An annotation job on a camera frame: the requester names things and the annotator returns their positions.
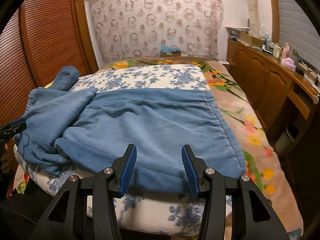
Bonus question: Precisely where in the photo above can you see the long wooden sideboard cabinet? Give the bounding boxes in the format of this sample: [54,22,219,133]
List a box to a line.
[227,39,319,156]

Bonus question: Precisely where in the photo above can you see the floral beige bed blanket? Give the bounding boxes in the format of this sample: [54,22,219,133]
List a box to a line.
[12,56,304,240]

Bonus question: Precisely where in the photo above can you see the pink figurine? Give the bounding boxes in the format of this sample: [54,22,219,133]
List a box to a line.
[281,43,291,59]

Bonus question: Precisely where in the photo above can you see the blue floral white quilt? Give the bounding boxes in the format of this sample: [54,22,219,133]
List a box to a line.
[14,64,209,237]

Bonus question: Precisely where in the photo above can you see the blue denim jeans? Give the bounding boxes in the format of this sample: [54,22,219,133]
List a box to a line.
[14,66,246,193]

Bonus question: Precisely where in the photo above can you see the cardboard box with blue items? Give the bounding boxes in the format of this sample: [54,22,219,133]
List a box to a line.
[159,44,181,57]

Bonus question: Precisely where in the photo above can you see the open cardboard box on sideboard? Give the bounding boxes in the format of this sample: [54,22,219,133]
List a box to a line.
[240,32,265,48]

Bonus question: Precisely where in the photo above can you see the grey window shutter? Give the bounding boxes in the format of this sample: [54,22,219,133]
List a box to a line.
[278,0,320,70]

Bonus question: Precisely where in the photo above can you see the pink tissue pack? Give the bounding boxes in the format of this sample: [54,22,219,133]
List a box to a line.
[280,57,296,72]

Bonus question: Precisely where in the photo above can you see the brown louvered wardrobe door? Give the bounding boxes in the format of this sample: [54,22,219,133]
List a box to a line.
[1,0,98,125]

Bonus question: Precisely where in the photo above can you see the patterned lace curtain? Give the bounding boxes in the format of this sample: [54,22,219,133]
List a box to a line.
[88,0,224,63]

